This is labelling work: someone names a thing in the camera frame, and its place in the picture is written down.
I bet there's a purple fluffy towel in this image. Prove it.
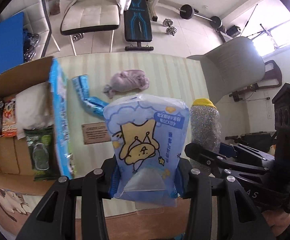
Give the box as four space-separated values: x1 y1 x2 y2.
103 69 150 99

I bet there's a brown cardboard box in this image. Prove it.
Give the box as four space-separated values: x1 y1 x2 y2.
0 56 76 196

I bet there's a white soft packet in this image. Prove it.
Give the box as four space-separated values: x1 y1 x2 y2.
15 82 54 140

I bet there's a green snack bag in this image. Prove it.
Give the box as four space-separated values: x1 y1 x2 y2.
24 126 60 181

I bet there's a blue cartoon tissue pack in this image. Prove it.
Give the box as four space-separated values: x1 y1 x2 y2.
103 94 189 207

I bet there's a blue long snack bag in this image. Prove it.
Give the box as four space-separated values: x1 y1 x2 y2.
72 75 108 118

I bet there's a barbell on floor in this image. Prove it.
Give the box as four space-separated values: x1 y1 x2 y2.
179 4 223 29

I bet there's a brown sign plaque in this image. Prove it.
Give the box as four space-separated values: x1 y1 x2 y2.
81 122 111 145

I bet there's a blue board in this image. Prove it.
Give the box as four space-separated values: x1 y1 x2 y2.
0 12 24 74

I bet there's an orange panda snack bag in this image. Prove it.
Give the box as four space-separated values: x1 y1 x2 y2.
2 96 17 137

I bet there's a black blue weight bench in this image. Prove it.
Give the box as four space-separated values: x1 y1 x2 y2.
124 0 154 51

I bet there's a white padded chair centre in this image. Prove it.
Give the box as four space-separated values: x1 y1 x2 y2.
60 0 120 52

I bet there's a white padded chair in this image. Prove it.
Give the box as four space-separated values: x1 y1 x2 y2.
60 0 120 52
0 0 57 60

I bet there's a silver yellow scrubber sponge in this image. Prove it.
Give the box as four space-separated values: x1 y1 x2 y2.
190 98 221 153

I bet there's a grey chair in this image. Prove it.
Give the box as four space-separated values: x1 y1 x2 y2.
188 37 265 103

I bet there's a chrome dumbbell under chair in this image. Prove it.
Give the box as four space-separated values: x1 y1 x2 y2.
72 33 85 42

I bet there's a white padded chair left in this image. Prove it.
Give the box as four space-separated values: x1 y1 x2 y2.
0 0 57 60

